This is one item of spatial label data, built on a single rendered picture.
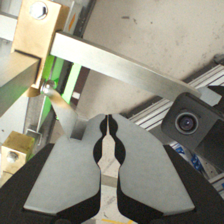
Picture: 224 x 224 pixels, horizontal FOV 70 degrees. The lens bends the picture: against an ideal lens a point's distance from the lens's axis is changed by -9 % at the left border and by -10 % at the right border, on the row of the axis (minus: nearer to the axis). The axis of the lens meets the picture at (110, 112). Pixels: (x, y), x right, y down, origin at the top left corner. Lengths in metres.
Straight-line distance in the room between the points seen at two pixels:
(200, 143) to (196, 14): 1.09
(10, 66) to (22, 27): 0.06
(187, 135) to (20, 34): 0.22
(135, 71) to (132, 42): 0.87
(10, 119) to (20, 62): 0.44
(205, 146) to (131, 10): 0.99
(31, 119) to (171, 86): 0.37
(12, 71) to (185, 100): 0.17
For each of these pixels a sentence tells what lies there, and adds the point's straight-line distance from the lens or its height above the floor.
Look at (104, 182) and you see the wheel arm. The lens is 0.39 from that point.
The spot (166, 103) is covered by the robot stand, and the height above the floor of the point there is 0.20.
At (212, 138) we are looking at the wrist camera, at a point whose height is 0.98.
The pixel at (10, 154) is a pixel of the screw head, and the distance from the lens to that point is 0.35.
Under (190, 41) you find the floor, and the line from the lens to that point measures 1.22.
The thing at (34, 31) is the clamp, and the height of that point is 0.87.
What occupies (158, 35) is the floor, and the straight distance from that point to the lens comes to 1.14.
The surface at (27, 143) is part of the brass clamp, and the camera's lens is 0.36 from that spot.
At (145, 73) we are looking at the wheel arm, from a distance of 0.25.
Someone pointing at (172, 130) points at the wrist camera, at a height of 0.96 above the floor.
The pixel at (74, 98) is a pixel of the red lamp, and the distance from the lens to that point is 0.44.
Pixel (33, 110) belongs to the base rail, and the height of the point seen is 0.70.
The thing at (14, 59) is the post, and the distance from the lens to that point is 0.22.
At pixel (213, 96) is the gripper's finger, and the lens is 0.27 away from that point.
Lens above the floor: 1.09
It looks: 60 degrees down
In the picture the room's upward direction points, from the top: 178 degrees clockwise
